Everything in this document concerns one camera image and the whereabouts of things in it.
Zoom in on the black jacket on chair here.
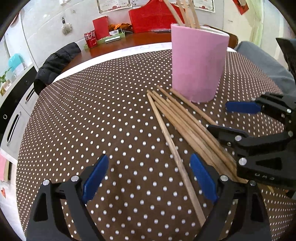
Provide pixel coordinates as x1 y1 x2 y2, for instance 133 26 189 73
34 42 81 95

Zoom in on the white kitchen cabinet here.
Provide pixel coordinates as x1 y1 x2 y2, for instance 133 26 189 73
1 66 38 163

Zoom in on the red door poster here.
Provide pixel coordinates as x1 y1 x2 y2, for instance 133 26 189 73
233 0 249 15

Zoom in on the red gift bag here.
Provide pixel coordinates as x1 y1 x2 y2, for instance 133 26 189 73
128 1 184 33

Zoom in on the hanging brush on wall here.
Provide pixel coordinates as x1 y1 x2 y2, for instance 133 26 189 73
62 17 72 35

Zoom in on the pink cylindrical cup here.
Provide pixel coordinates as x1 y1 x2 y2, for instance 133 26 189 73
171 24 230 103

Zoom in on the brown wooden chair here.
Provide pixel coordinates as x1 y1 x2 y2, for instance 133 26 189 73
203 25 239 49

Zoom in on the green tray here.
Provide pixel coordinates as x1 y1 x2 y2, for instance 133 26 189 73
94 29 125 47

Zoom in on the orange snack bag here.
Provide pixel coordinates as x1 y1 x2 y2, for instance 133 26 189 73
108 23 133 33

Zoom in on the red soda can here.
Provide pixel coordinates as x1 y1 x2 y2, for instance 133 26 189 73
84 30 97 48

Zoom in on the red box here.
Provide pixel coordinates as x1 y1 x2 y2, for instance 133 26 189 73
93 16 109 40

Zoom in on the wooden chopstick by cup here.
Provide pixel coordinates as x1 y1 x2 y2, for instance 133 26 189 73
170 88 217 125

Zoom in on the small green plant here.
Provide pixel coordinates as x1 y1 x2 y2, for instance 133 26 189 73
1 68 11 96

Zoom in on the chopstick in cup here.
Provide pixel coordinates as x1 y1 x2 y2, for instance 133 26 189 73
176 0 195 28
189 0 200 29

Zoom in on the brown polka dot tablecloth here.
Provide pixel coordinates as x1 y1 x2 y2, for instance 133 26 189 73
16 50 295 240

